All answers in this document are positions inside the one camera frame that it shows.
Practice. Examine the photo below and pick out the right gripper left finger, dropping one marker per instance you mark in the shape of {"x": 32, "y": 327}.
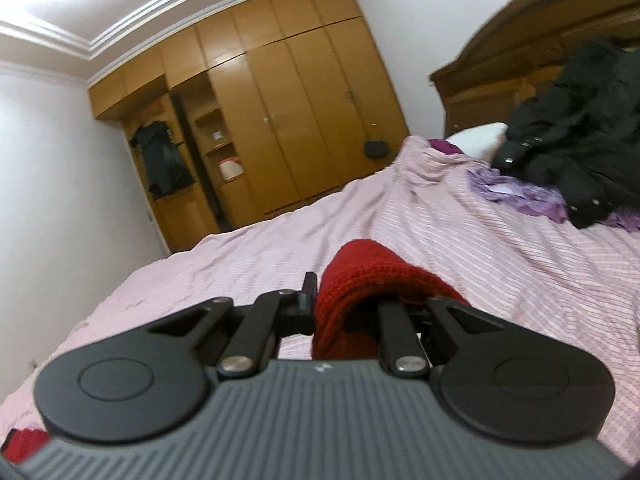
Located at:
{"x": 238, "y": 341}

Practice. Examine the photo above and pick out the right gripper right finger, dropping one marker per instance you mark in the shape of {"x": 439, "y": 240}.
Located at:
{"x": 417, "y": 339}

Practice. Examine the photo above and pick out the red knitted garment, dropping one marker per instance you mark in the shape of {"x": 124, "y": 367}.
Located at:
{"x": 360, "y": 272}

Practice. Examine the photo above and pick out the dark clothes hanging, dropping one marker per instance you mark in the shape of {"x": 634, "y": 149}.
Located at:
{"x": 165, "y": 169}

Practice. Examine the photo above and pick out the pink checked bed sheet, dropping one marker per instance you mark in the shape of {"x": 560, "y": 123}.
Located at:
{"x": 578, "y": 286}

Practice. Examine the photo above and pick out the white box on shelf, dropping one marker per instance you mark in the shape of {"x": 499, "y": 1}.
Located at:
{"x": 230, "y": 168}

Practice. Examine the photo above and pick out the purple frilly garment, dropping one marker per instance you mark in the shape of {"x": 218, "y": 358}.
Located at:
{"x": 535, "y": 201}

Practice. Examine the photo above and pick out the small black bag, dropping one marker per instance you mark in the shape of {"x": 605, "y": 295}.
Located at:
{"x": 375, "y": 149}

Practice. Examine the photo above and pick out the magenta cloth by pillow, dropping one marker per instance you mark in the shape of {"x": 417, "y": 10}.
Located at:
{"x": 444, "y": 147}

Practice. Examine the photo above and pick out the white pillow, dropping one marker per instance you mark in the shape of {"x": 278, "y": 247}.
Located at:
{"x": 480, "y": 142}

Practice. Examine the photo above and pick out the wooden wardrobe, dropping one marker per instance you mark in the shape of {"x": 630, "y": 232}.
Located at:
{"x": 292, "y": 88}

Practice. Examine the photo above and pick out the black jacket on bed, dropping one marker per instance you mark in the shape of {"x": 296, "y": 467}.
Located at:
{"x": 581, "y": 137}

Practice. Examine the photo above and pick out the dark wooden headboard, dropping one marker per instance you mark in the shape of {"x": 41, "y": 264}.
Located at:
{"x": 519, "y": 52}

